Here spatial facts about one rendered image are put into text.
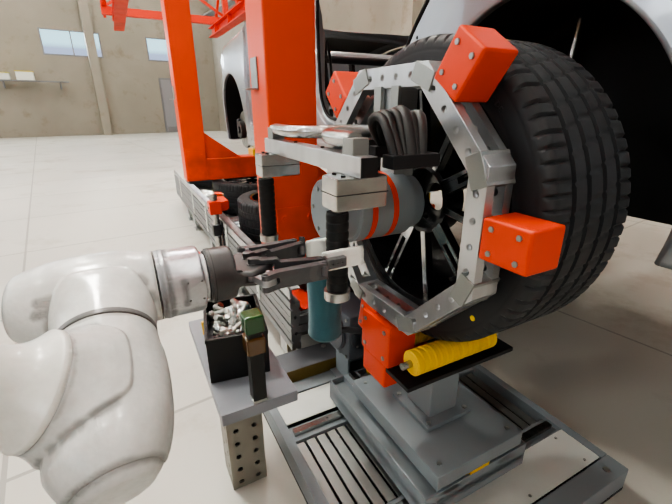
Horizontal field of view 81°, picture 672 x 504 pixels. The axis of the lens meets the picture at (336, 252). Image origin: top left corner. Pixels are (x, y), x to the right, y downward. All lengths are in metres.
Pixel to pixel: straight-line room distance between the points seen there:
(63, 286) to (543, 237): 0.60
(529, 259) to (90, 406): 0.54
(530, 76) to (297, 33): 0.73
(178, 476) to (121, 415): 1.06
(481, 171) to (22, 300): 0.61
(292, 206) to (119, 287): 0.87
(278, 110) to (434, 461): 1.04
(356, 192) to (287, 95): 0.71
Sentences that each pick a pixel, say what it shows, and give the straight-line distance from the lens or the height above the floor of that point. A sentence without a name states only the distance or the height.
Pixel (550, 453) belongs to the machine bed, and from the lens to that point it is 1.46.
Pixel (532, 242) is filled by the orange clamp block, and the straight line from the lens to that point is 0.61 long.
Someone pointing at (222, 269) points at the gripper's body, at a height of 0.85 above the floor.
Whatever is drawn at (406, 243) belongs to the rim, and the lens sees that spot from 0.99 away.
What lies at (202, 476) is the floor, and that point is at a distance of 1.42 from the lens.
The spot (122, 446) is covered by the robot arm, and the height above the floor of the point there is 0.79.
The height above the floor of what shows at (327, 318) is 0.55.
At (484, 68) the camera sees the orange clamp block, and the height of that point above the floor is 1.10.
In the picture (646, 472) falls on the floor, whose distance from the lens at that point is 1.67.
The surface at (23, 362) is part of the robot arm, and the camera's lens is 0.40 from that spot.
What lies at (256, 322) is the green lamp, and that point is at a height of 0.65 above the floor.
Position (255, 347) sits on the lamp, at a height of 0.59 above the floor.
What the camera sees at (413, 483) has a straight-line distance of 1.15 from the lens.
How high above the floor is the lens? 1.05
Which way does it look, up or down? 20 degrees down
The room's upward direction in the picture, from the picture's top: straight up
